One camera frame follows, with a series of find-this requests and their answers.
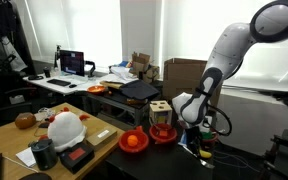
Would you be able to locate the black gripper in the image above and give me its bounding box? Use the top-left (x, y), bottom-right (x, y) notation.
top-left (183, 125), bottom-right (206, 158)

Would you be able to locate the yellow toy banana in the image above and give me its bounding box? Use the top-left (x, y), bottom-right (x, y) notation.
top-left (198, 149), bottom-right (214, 160)

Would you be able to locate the red plastic bowl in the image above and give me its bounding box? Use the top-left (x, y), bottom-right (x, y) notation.
top-left (117, 128), bottom-right (150, 154)
top-left (148, 122), bottom-right (179, 145)
top-left (199, 131), bottom-right (220, 152)

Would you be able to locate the orange bowl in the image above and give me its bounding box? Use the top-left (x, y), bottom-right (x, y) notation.
top-left (86, 84), bottom-right (109, 96)

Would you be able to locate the wooden shape sorter box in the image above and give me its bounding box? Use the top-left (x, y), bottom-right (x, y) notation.
top-left (148, 99), bottom-right (174, 126)

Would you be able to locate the orange ball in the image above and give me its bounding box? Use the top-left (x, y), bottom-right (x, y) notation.
top-left (126, 134), bottom-right (139, 147)

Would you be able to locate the large cardboard box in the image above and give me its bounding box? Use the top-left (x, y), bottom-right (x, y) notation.
top-left (162, 57), bottom-right (224, 108)

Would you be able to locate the dark blue plastic lid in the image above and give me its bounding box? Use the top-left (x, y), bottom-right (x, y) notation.
top-left (118, 79), bottom-right (161, 101)

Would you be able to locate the flat small cardboard box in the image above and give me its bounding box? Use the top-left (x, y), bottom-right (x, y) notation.
top-left (85, 126), bottom-right (119, 151)

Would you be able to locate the open small cardboard box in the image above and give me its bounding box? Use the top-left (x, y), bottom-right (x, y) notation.
top-left (130, 51), bottom-right (160, 85)

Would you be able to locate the white paper pile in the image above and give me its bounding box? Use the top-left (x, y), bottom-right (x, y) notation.
top-left (108, 65), bottom-right (139, 85)

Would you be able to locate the white plush chicken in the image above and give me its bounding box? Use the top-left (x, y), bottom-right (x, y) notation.
top-left (46, 106), bottom-right (91, 153)

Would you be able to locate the computer monitor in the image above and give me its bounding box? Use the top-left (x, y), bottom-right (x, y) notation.
top-left (59, 49), bottom-right (86, 78)

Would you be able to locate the dark grey cup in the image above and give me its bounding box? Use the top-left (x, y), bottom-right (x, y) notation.
top-left (30, 137), bottom-right (59, 171)

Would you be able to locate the black desk keyboard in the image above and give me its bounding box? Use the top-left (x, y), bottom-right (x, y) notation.
top-left (46, 78), bottom-right (73, 87)

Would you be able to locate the black cup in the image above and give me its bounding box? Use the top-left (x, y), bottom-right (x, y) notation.
top-left (42, 66), bottom-right (53, 79)

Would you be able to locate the white paper sheet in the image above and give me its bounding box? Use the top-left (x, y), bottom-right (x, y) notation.
top-left (15, 146), bottom-right (37, 168)

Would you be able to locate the brown ball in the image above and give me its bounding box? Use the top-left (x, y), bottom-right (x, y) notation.
top-left (14, 111), bottom-right (38, 130)

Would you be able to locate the wooden table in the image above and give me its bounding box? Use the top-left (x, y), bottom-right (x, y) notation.
top-left (0, 102), bottom-right (125, 180)

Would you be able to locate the dark desk chair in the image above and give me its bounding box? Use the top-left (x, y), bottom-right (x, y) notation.
top-left (0, 71), bottom-right (36, 132)

